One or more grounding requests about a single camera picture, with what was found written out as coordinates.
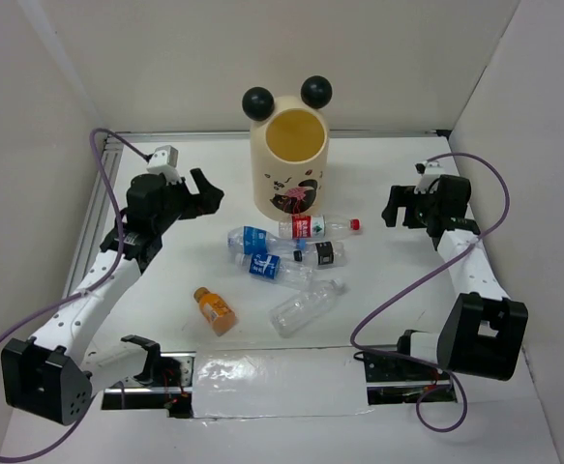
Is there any blue label white cap bottle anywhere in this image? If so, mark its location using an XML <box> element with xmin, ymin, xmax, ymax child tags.
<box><xmin>234</xmin><ymin>253</ymin><xmax>314</xmax><ymax>291</ymax></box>

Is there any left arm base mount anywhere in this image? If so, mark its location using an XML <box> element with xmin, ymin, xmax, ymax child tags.
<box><xmin>102</xmin><ymin>334</ymin><xmax>194</xmax><ymax>419</ymax></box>

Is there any aluminium frame rail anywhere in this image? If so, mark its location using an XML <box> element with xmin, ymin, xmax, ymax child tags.
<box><xmin>63</xmin><ymin>132</ymin><xmax>124</xmax><ymax>297</ymax></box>

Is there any red label clear bottle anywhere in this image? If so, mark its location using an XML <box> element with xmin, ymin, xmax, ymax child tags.
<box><xmin>278</xmin><ymin>215</ymin><xmax>361</xmax><ymax>241</ymax></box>

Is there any clear unlabelled plastic bottle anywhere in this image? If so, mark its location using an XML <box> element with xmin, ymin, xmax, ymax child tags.
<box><xmin>269</xmin><ymin>278</ymin><xmax>346</xmax><ymax>338</ymax></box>

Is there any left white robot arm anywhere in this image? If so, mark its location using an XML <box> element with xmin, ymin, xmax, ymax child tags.
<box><xmin>1</xmin><ymin>168</ymin><xmax>224</xmax><ymax>425</ymax></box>

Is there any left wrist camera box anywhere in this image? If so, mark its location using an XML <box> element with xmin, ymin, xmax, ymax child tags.
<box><xmin>147</xmin><ymin>145</ymin><xmax>179</xmax><ymax>179</ymax></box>

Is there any orange juice bottle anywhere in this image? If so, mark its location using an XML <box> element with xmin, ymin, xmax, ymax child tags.
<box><xmin>193</xmin><ymin>287</ymin><xmax>237</xmax><ymax>336</ymax></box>

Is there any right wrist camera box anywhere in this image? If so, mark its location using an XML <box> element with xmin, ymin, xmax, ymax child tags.
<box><xmin>414</xmin><ymin>160</ymin><xmax>445</xmax><ymax>194</ymax></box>

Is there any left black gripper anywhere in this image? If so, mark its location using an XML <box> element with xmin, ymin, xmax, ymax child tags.
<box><xmin>154</xmin><ymin>168</ymin><xmax>223</xmax><ymax>233</ymax></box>

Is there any blue label crushed bottle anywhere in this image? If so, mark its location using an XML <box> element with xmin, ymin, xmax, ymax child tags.
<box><xmin>227</xmin><ymin>226</ymin><xmax>307</xmax><ymax>255</ymax></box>

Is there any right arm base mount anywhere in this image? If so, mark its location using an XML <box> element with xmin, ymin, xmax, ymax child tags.
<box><xmin>353</xmin><ymin>351</ymin><xmax>457</xmax><ymax>406</ymax></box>

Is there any cream bin with black ears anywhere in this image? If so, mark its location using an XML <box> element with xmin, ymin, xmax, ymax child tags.
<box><xmin>241</xmin><ymin>75</ymin><xmax>333</xmax><ymax>220</ymax></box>

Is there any black label black cap bottle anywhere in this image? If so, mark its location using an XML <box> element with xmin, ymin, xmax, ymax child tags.
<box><xmin>292</xmin><ymin>241</ymin><xmax>347</xmax><ymax>269</ymax></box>

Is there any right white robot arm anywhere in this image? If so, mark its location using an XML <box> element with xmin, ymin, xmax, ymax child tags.
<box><xmin>382</xmin><ymin>174</ymin><xmax>528</xmax><ymax>381</ymax></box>

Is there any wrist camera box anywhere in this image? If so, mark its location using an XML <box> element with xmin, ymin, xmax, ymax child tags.
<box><xmin>414</xmin><ymin>160</ymin><xmax>445</xmax><ymax>194</ymax></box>
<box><xmin>147</xmin><ymin>145</ymin><xmax>179</xmax><ymax>179</ymax></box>

